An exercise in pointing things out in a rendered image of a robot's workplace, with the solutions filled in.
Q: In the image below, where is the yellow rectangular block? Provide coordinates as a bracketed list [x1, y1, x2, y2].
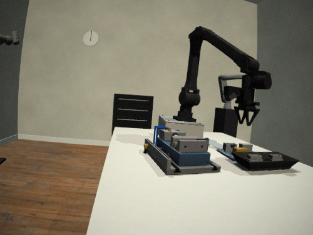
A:
[232, 147, 249, 152]

